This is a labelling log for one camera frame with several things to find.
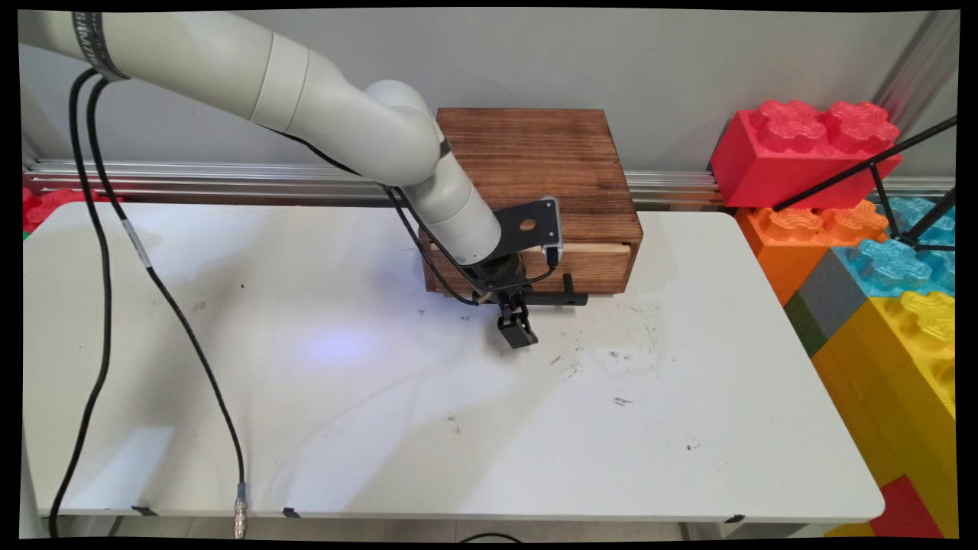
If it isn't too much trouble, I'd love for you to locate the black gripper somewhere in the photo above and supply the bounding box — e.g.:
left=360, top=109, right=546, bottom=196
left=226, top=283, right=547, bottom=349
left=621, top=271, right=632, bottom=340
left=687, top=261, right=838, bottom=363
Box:
left=461, top=251, right=540, bottom=351

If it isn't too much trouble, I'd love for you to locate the light wooden drawer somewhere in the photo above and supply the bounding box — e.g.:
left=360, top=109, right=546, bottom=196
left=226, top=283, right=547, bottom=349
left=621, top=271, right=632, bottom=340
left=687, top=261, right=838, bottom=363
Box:
left=428, top=241, right=633, bottom=296

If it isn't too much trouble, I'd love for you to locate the brown wooden drawer box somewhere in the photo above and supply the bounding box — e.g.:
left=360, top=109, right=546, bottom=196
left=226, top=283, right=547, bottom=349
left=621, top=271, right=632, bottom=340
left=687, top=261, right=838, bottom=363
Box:
left=420, top=107, right=644, bottom=297

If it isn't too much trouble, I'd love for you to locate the orange foam brick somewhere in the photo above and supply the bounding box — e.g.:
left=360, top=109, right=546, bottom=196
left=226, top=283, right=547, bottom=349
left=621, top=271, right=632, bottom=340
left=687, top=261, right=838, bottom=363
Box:
left=734, top=200, right=892, bottom=307

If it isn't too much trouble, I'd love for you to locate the large red foam brick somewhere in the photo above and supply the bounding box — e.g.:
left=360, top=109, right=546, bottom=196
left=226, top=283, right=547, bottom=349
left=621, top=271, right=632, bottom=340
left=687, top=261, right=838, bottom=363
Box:
left=709, top=99, right=904, bottom=212

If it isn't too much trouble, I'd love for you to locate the yellow foam brick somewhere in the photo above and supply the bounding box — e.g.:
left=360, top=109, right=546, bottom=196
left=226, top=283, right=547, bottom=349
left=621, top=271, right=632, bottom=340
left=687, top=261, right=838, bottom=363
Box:
left=810, top=290, right=960, bottom=540

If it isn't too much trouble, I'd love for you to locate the blue foam brick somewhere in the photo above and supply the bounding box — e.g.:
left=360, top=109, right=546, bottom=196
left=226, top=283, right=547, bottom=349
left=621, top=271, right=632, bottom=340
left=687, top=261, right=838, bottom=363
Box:
left=831, top=196, right=957, bottom=300

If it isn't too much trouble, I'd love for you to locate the black tripod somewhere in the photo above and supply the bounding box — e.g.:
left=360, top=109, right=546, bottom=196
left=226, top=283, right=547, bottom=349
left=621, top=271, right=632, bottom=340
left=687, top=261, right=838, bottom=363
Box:
left=772, top=115, right=959, bottom=254

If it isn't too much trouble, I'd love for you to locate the black drawer handle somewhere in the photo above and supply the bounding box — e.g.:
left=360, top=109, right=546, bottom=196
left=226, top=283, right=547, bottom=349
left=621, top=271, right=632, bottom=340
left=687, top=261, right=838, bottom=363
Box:
left=526, top=273, right=590, bottom=309

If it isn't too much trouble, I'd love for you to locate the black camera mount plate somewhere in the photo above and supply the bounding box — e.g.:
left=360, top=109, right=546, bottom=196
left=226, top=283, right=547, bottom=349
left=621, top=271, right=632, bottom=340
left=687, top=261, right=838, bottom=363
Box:
left=492, top=199, right=559, bottom=256

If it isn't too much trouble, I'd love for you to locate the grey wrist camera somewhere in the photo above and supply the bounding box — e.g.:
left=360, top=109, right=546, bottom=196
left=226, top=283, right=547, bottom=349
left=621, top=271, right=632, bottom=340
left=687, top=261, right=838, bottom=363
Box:
left=542, top=196, right=565, bottom=256

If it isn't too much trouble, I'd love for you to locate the thin black camera cable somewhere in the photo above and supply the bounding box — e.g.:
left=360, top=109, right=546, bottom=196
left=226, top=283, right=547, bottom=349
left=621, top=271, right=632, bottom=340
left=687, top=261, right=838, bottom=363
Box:
left=264, top=122, right=560, bottom=308

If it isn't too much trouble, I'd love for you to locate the aluminium rail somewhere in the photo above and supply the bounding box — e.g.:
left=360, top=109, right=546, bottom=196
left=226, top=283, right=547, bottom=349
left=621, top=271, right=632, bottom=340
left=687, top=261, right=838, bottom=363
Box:
left=22, top=158, right=957, bottom=209

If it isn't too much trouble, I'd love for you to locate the black cable with metal connector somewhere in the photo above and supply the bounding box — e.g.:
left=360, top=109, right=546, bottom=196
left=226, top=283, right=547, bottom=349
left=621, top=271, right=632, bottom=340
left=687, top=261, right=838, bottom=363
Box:
left=84, top=76, right=250, bottom=540

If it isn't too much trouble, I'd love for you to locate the plain black hanging cable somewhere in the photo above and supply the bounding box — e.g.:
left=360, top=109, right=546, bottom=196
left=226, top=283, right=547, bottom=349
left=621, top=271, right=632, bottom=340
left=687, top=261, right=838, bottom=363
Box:
left=47, top=69, right=115, bottom=539

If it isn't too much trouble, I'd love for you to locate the aluminium post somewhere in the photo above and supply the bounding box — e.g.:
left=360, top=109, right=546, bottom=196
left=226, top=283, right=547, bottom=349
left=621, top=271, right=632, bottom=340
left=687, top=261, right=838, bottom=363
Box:
left=871, top=11, right=960, bottom=125

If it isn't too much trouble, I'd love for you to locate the red foam brick behind rail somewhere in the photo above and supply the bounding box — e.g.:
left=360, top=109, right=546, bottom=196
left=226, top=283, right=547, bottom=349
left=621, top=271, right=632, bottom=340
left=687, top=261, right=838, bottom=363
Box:
left=22, top=186, right=117, bottom=236

